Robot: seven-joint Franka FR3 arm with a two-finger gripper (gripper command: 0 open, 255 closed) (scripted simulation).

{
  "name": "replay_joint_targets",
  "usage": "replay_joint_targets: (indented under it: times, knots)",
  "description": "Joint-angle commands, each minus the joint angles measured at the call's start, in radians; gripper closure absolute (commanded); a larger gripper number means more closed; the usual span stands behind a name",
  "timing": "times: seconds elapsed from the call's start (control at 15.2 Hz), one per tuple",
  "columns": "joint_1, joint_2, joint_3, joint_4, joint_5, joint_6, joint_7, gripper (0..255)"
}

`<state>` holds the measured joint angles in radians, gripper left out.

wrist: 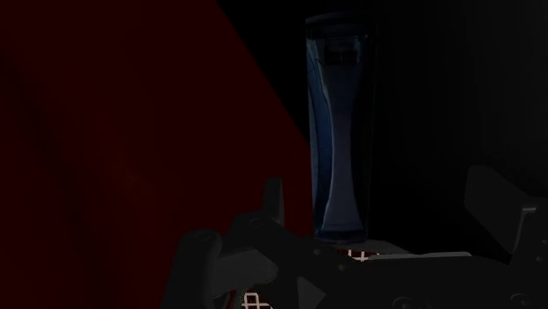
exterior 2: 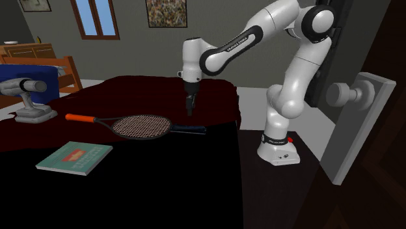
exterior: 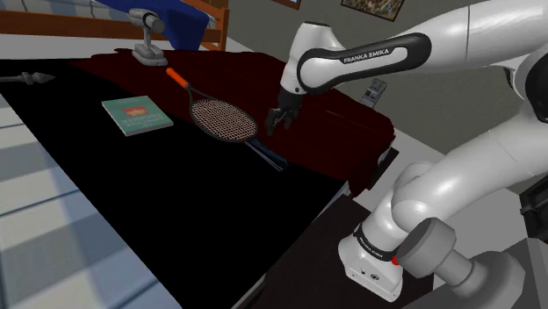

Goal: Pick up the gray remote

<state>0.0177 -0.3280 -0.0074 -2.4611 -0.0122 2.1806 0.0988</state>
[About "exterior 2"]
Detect window with brown frame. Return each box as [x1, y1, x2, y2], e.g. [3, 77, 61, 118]
[70, 0, 120, 41]

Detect dark brown door, grey knob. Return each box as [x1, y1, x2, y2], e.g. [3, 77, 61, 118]
[293, 0, 406, 229]

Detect grey desk lamp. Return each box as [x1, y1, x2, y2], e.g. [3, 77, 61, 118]
[0, 77, 59, 124]

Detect teal book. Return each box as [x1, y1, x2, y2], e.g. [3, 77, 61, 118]
[35, 141, 114, 176]

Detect tennis racket with orange handle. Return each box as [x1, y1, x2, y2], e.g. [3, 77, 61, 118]
[64, 113, 174, 141]

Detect wooden bed with blue blanket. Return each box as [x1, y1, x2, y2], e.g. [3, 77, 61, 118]
[0, 55, 84, 110]

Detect wooden chest of drawers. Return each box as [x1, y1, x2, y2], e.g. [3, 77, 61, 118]
[0, 40, 57, 60]

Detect speckled wall picture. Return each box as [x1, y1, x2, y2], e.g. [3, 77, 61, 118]
[145, 0, 188, 29]

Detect dark robot stand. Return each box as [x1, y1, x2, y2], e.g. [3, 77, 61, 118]
[237, 129, 322, 229]

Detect dark framed wall picture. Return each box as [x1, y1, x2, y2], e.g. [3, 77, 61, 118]
[18, 0, 53, 13]

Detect black upright panel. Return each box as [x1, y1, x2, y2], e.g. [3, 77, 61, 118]
[303, 0, 355, 109]

